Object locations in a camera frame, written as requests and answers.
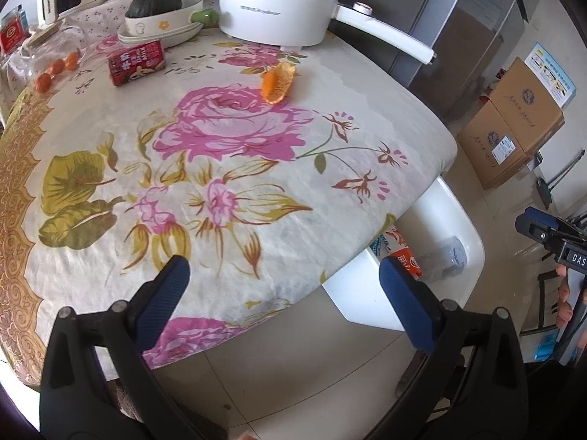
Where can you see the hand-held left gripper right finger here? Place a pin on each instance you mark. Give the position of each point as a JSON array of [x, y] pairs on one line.
[[406, 298]]

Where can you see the white electric pot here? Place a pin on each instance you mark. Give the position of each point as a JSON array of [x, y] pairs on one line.
[[270, 9]]

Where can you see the blue packet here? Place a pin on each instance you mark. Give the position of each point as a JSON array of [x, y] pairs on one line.
[[545, 346]]

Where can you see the white plastic chair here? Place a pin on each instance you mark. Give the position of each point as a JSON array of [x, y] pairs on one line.
[[367, 293]]

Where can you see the person's right hand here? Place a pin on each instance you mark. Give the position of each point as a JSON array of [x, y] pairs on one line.
[[563, 298]]

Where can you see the white bowl with plate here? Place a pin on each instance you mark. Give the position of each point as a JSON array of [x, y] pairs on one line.
[[105, 13]]

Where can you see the dark green squash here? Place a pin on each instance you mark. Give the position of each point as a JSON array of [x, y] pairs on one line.
[[153, 3]]

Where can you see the blue and white leaflet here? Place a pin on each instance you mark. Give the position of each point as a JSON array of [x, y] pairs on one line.
[[552, 73]]

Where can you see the clear plastic bottle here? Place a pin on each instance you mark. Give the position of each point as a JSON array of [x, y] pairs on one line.
[[442, 259]]

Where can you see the grey refrigerator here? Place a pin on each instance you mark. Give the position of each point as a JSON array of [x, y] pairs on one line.
[[435, 18]]

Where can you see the brown cardboard box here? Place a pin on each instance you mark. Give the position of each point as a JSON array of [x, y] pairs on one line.
[[527, 101], [490, 146]]

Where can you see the floral tablecloth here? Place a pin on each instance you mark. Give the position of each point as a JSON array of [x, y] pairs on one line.
[[321, 169]]

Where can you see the red milk carton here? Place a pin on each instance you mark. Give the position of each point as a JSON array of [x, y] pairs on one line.
[[137, 63]]

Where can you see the white flower-print dish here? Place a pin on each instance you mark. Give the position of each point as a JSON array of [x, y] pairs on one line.
[[156, 25]]

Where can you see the white plate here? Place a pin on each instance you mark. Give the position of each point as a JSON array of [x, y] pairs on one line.
[[183, 37]]

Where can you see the small red box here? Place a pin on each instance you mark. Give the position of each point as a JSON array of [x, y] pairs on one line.
[[11, 32]]

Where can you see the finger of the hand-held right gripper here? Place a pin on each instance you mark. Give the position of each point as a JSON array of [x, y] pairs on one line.
[[539, 231], [541, 218]]

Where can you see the small orange fruit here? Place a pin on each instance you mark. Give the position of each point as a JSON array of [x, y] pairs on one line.
[[72, 60], [56, 67], [42, 83]]

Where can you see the orange peel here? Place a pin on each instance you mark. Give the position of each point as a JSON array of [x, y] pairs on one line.
[[277, 83]]

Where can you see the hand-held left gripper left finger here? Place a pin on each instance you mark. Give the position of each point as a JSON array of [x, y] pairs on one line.
[[163, 293]]

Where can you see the grey metal pole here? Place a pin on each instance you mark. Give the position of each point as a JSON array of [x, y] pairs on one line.
[[566, 169]]

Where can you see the glass jar with wooden lid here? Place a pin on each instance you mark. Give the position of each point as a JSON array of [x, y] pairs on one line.
[[59, 48]]

